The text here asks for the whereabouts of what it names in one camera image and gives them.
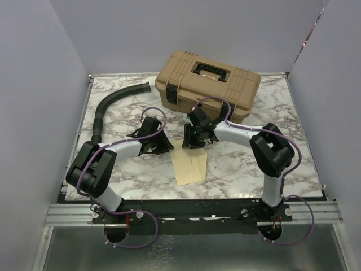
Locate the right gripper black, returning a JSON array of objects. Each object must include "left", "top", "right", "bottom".
[{"left": 182, "top": 123, "right": 205, "bottom": 149}]

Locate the cream paper envelope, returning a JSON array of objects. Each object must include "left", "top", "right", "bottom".
[{"left": 170, "top": 139, "right": 208, "bottom": 186}]

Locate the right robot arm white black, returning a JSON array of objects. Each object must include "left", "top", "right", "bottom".
[{"left": 182, "top": 107, "right": 295, "bottom": 221}]

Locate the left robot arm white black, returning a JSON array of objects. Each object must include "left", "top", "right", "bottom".
[{"left": 65, "top": 116, "right": 174, "bottom": 223}]

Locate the tan plastic toolbox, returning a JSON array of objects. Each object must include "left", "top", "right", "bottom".
[{"left": 155, "top": 50, "right": 261, "bottom": 124}]

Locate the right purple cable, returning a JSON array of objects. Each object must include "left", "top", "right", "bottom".
[{"left": 191, "top": 96, "right": 315, "bottom": 246}]

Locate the purple cable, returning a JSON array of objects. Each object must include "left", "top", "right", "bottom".
[
  {"left": 191, "top": 96, "right": 315, "bottom": 246},
  {"left": 76, "top": 107, "right": 167, "bottom": 249}
]

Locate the black corrugated hose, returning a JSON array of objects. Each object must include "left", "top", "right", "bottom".
[{"left": 90, "top": 81, "right": 152, "bottom": 145}]

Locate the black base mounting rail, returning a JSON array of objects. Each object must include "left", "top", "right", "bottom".
[{"left": 92, "top": 198, "right": 293, "bottom": 235}]

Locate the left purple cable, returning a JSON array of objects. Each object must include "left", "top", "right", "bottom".
[{"left": 76, "top": 107, "right": 167, "bottom": 249}]

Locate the aluminium extrusion rail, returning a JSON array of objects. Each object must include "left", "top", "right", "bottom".
[{"left": 45, "top": 199, "right": 343, "bottom": 227}]

